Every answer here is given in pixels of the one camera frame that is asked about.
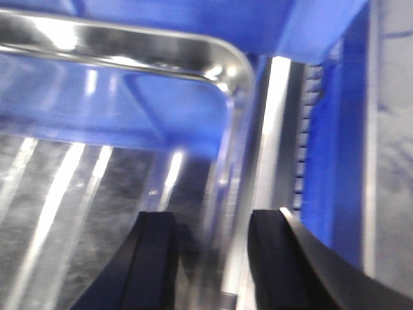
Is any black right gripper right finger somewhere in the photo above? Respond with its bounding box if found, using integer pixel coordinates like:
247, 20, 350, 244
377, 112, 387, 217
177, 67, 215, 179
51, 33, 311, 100
248, 207, 412, 309

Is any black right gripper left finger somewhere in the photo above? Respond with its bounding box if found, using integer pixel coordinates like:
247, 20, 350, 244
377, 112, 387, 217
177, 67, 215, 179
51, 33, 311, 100
72, 212, 179, 309

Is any silver metal tray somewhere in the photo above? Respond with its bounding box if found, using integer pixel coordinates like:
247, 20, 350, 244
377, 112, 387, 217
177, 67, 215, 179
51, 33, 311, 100
1, 6, 257, 309

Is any white roller track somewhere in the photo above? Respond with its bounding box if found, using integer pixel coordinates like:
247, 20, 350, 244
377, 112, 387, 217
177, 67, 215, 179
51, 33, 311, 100
292, 65, 323, 212

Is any large blue upper bin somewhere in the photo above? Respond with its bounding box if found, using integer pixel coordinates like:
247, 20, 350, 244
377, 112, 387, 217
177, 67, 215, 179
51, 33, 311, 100
1, 1, 366, 64

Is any blue upper right crate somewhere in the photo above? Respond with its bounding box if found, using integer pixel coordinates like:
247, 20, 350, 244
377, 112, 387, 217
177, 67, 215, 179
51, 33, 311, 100
301, 5, 370, 267

